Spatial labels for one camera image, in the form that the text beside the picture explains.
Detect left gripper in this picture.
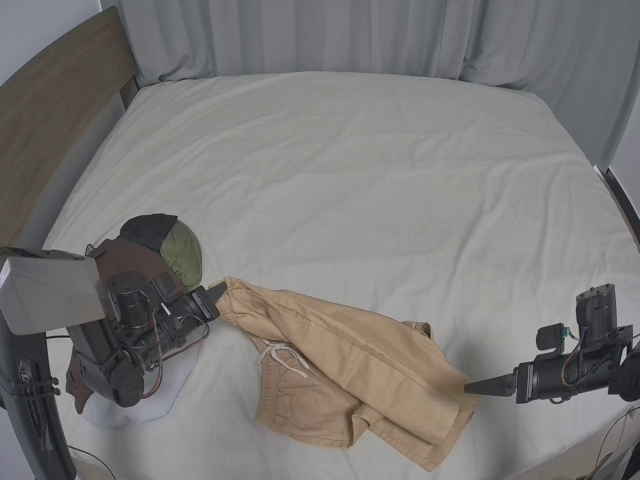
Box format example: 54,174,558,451
167,286,220,341

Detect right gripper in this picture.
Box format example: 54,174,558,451
515,355,571,404

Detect beige shorts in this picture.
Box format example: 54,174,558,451
209,277,476,471

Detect green garment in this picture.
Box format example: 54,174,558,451
161,218,205,290

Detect brown garment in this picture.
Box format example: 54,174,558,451
65,238,176,414

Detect white garment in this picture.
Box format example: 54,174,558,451
82,340,203,428

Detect black garment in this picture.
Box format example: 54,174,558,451
121,214,179,254

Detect bed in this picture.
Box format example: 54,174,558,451
0,7,640,480

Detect pale green curtain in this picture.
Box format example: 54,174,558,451
95,0,640,169

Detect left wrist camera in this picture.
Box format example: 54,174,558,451
151,274,175,300

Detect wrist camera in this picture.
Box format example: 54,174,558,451
151,274,175,300
536,322,568,364

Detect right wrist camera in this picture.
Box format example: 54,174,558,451
536,322,568,364

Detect black cable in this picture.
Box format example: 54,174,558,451
67,445,118,480

